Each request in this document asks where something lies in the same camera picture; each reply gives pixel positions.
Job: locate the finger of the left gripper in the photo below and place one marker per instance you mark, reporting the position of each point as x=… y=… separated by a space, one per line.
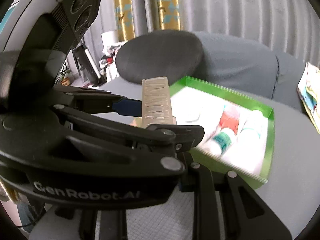
x=93 y=101
x=65 y=156

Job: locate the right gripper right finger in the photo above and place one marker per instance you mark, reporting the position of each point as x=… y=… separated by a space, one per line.
x=225 y=205

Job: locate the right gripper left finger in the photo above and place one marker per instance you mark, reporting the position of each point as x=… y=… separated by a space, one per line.
x=96 y=224

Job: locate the translucent beige hair claw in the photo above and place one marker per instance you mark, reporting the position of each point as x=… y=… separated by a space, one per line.
x=156 y=102

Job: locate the plain white plastic bottle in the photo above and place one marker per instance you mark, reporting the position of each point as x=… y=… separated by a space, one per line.
x=250 y=143

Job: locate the white bottle green label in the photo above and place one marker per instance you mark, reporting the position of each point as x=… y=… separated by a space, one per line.
x=220 y=142

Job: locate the red pink small carton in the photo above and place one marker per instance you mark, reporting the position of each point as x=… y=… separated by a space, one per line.
x=230 y=120

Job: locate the white plug adapter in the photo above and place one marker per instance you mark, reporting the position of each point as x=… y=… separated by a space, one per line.
x=194 y=117

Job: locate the person's left hand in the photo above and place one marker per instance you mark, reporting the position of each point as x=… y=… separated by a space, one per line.
x=8 y=193

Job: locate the black white floor appliance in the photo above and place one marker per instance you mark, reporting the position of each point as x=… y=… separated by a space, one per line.
x=88 y=66

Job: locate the pile of clothes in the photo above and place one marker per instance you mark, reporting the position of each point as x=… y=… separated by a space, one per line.
x=107 y=63

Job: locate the small potted plant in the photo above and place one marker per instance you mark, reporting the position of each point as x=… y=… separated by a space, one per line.
x=63 y=78

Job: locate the green open cardboard box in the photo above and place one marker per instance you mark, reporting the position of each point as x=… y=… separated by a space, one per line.
x=238 y=130

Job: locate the black round cushion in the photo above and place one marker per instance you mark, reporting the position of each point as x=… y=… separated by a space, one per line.
x=170 y=53

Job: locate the gold patterned curtain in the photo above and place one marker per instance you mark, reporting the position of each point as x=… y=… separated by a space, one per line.
x=138 y=17

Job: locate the colourful cartoon folded cloth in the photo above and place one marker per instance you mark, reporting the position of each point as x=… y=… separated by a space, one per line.
x=308 y=90

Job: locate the grey curtain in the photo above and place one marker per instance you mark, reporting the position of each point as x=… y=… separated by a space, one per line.
x=291 y=26

